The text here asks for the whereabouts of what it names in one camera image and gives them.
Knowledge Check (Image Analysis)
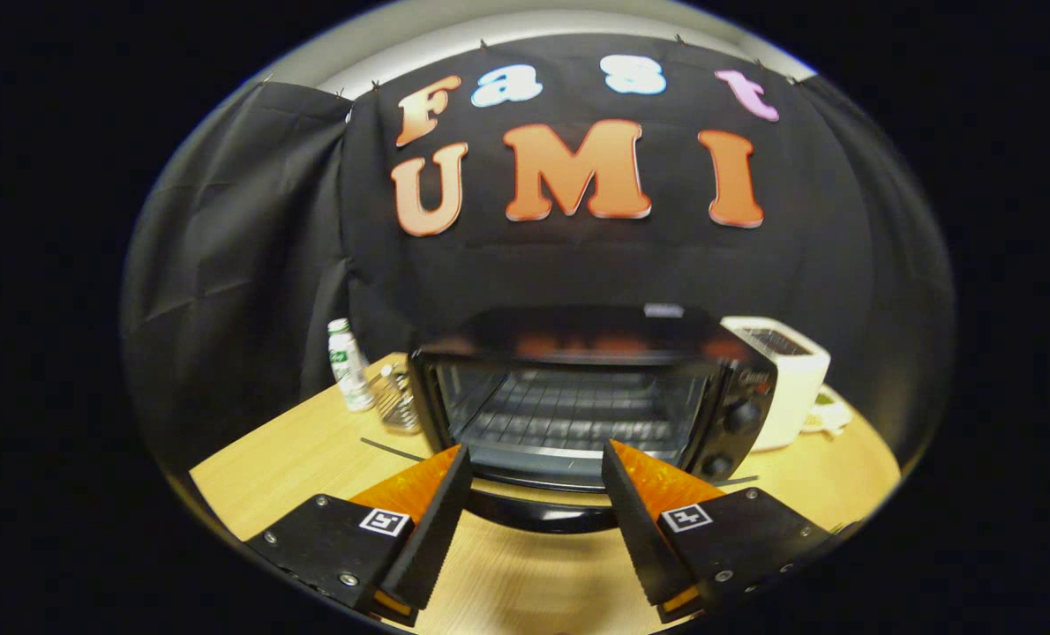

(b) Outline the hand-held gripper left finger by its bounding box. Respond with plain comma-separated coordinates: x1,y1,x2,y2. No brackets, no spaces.
244,444,474,629

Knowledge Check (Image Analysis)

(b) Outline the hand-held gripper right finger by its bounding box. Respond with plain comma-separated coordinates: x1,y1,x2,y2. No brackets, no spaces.
601,438,844,624

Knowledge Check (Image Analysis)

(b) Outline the black toaster oven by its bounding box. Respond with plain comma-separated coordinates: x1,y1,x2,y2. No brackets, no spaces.
409,304,779,534

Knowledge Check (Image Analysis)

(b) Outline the white pop-up toaster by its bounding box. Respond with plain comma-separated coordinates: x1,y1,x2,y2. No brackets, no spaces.
721,316,832,452

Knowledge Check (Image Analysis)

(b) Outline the clear glass jar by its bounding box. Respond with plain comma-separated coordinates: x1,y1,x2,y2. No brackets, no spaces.
368,363,422,435

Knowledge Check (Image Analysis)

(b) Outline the white plastic bottle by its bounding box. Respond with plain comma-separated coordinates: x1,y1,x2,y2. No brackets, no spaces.
327,318,376,413

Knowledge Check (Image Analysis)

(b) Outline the small white dish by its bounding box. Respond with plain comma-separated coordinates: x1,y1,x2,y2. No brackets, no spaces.
800,385,854,437

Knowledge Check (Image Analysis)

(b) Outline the black backdrop cloth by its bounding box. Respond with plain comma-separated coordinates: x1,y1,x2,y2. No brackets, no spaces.
121,34,958,495

